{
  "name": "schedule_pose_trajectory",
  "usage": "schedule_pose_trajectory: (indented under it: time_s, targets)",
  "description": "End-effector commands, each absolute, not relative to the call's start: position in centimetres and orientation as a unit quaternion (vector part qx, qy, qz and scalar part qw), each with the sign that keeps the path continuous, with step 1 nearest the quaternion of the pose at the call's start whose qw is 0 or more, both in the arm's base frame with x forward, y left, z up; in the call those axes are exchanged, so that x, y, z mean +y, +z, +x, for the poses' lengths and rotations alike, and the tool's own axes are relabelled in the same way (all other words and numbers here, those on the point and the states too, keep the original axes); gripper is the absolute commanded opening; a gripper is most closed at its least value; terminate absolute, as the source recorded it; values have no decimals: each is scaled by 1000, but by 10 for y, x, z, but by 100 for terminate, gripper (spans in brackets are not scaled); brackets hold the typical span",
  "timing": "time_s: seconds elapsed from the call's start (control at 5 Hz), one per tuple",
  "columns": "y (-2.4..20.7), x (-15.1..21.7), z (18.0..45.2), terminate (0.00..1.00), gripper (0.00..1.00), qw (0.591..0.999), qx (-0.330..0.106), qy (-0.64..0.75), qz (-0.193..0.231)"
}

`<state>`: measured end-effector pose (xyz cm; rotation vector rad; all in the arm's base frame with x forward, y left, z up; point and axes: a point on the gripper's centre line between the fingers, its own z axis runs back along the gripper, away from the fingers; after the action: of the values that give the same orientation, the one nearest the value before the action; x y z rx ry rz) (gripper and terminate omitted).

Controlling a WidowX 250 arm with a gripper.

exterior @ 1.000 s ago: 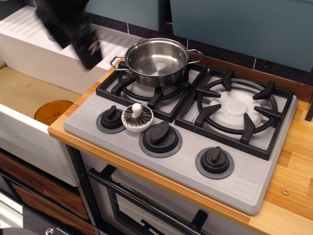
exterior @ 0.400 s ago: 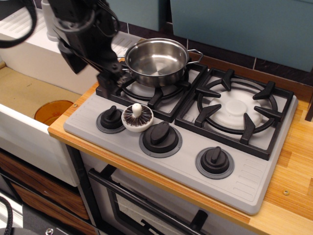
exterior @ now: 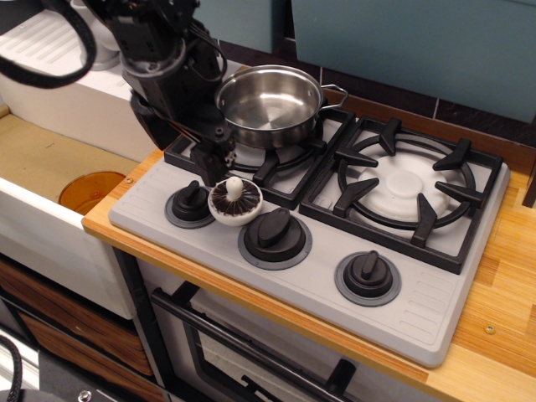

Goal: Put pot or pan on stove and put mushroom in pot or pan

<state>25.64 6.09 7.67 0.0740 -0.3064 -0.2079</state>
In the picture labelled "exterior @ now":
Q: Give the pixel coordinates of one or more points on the black stove knob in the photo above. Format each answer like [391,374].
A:
[188,207]
[368,279]
[275,241]

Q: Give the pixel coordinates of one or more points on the grey toy stove top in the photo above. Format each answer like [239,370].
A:
[418,324]

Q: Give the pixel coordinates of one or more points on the black right stove knob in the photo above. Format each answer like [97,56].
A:
[368,279]

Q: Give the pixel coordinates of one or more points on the black burner grate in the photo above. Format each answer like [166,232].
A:
[285,174]
[414,194]

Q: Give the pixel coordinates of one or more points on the black middle stove knob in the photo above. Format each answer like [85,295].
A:
[275,241]

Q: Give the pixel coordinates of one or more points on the black left stove knob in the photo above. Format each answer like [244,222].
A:
[188,207]

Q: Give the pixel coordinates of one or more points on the stainless steel pot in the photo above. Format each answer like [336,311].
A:
[274,106]

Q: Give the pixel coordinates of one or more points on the white toy sink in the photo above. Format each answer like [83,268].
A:
[48,139]

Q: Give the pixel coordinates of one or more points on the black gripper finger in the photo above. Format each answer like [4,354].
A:
[213,160]

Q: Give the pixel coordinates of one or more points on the white toy mushroom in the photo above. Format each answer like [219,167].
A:
[235,201]

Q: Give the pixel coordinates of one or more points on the black right burner grate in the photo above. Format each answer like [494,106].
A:
[414,194]

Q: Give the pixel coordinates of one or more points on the oven door with handle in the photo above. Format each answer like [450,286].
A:
[232,366]

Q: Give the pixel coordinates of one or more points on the grey toy faucet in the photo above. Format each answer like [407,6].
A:
[107,50]

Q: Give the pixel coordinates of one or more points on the lower wooden drawer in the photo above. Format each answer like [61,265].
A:
[115,377]

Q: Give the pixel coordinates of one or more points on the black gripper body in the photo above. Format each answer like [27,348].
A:
[173,66]

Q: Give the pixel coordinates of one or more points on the orange sink drain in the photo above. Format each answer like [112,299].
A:
[85,192]

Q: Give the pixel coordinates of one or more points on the wooden drawer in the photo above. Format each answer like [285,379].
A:
[79,317]
[115,377]

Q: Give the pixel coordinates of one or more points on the black left burner grate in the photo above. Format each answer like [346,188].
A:
[285,174]

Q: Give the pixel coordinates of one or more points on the upper wooden drawer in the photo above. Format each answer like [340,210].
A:
[79,317]

